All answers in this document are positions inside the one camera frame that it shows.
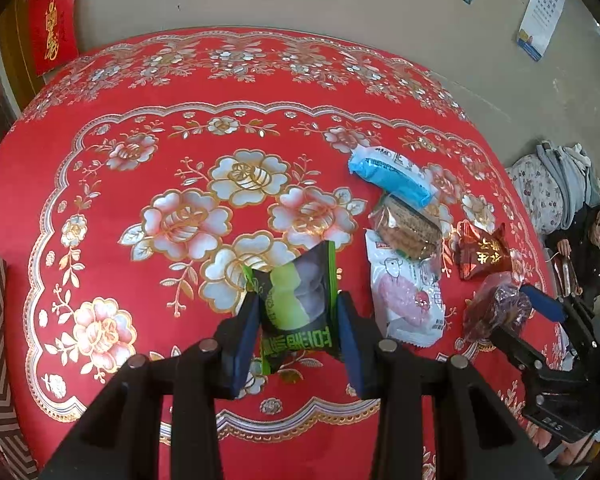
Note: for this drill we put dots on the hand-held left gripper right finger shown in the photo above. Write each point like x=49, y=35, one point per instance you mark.
x=351, y=350

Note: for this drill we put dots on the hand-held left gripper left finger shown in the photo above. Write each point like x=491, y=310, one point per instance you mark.
x=245, y=345

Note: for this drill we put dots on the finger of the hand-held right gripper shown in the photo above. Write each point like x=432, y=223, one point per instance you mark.
x=515, y=347
x=542, y=302

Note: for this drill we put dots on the clear bag of red dates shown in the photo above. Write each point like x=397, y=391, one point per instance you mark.
x=495, y=305

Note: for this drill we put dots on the green snack packet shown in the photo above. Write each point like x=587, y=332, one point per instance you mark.
x=292, y=300

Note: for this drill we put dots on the white and pink snack packet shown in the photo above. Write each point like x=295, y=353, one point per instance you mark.
x=405, y=300

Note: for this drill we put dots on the red candy packet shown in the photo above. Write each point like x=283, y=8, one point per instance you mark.
x=480, y=255

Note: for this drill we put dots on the clear biscuit packet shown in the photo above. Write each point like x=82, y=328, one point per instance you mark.
x=405, y=230

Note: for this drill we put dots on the blue snack packet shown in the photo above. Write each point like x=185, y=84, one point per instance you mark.
x=390, y=175

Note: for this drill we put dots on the floral bedding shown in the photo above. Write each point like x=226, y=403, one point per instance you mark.
x=535, y=190

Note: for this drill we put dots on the grey blanket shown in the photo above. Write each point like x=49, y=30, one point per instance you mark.
x=562, y=175

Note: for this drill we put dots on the red floral tablecloth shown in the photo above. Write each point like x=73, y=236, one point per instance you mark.
x=130, y=160

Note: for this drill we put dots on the wall calendar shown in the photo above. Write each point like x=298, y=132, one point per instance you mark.
x=542, y=10

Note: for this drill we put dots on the golden door frame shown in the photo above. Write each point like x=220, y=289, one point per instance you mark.
x=15, y=60

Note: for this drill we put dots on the large red wall poster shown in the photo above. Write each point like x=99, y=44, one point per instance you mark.
x=52, y=25

